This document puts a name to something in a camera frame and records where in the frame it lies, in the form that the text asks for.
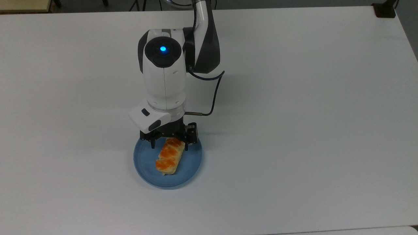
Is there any yellow wooden desk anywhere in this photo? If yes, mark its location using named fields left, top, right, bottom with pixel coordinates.
left=0, top=0, right=53, bottom=13

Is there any bread with orange topping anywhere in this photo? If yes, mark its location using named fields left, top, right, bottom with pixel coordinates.
left=155, top=137, right=185, bottom=176

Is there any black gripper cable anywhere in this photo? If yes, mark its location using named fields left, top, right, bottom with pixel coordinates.
left=185, top=65, right=226, bottom=117

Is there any blue oval plate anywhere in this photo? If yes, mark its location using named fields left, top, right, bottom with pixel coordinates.
left=133, top=135, right=203, bottom=190

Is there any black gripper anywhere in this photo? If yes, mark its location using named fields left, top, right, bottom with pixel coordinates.
left=140, top=118, right=199, bottom=151

